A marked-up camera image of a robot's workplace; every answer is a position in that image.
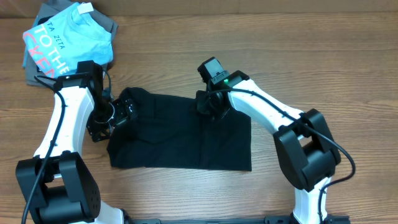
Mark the black t-shirt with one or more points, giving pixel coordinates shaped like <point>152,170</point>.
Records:
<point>168,132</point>

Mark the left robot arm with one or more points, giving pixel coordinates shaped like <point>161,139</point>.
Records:
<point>56,184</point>

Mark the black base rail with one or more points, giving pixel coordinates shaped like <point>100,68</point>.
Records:
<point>211,221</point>

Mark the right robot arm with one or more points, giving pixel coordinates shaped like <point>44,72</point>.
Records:
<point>304,145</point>

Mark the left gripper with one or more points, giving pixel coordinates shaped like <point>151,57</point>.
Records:
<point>96,128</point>

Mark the folded light blue t-shirt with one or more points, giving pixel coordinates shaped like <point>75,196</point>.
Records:
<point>71,36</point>

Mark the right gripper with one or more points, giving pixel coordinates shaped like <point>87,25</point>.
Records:
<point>204,104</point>

